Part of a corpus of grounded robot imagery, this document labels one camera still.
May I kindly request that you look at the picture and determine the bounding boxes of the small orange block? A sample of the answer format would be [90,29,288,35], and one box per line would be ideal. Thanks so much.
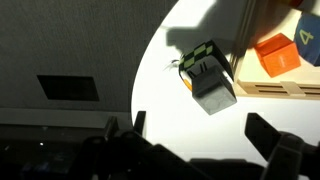
[253,32,302,79]

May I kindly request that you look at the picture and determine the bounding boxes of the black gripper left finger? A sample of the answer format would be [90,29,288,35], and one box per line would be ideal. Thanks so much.
[133,110,147,136]

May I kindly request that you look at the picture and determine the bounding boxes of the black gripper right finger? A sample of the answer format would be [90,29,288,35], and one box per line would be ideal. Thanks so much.
[244,112,282,163]

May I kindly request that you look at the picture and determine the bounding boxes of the dark blue patterned cube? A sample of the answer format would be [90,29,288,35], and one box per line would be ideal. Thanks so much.
[293,11,320,68]

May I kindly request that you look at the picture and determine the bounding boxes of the wooden tray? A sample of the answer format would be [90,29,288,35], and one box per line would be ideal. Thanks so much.
[229,0,320,101]

